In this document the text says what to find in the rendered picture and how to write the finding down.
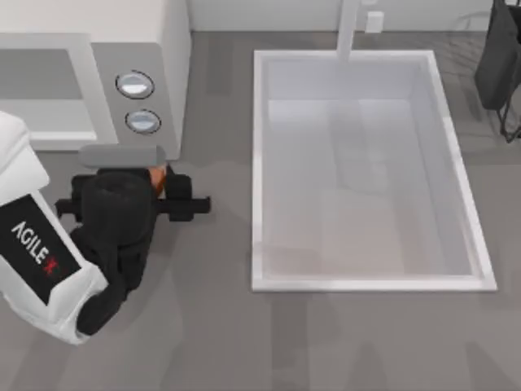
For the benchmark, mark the small orange object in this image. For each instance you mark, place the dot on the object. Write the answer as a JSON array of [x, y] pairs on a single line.
[[156, 179]]

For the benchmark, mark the small microwave knob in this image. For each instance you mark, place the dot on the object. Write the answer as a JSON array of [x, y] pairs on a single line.
[[143, 121]]

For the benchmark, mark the pale microwave oven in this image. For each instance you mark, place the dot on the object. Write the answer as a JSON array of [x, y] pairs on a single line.
[[171, 81]]

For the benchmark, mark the large microwave knob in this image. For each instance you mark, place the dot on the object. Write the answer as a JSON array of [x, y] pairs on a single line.
[[134, 84]]

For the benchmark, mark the white sink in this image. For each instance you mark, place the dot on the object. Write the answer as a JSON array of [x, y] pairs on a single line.
[[366, 183]]

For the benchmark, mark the white tall tap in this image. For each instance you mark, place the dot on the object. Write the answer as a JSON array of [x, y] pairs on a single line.
[[348, 28]]

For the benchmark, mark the white wall socket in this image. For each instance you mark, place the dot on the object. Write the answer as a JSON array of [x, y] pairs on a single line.
[[375, 22]]

